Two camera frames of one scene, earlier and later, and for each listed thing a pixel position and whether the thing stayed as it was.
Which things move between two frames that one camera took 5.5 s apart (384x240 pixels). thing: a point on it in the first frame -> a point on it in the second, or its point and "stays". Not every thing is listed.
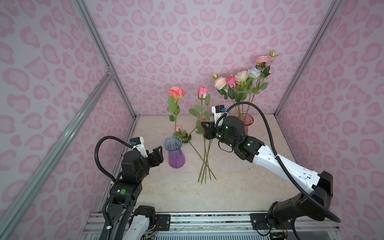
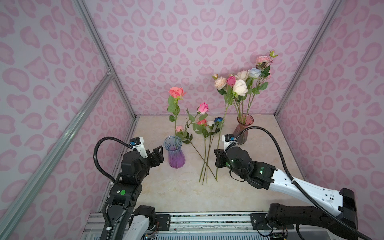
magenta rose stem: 200,112 -> 201,108
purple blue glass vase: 176,155 stays
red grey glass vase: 247,120 stays
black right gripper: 209,131 -> 219,158
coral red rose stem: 177,94 stays
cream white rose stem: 241,76 stays
